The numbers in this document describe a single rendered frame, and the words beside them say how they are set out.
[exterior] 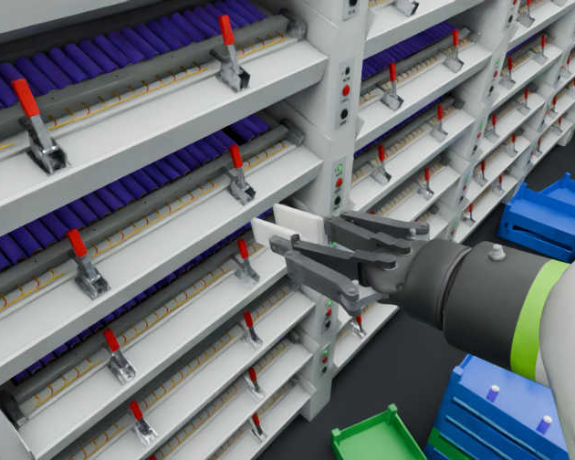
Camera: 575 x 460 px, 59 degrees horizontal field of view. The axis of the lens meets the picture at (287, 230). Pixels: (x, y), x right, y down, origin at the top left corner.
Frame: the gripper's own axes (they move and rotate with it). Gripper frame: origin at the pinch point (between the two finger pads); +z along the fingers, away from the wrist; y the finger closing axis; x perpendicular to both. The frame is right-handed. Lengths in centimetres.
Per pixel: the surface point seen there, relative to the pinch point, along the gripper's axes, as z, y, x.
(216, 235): 21.7, 5.0, -10.5
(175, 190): 26.0, 3.0, -2.6
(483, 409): -6, 43, -70
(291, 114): 26.6, 30.0, -0.6
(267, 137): 26.4, 23.3, -2.3
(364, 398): 32, 47, -97
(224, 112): 17.4, 8.4, 8.4
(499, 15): 20, 100, 0
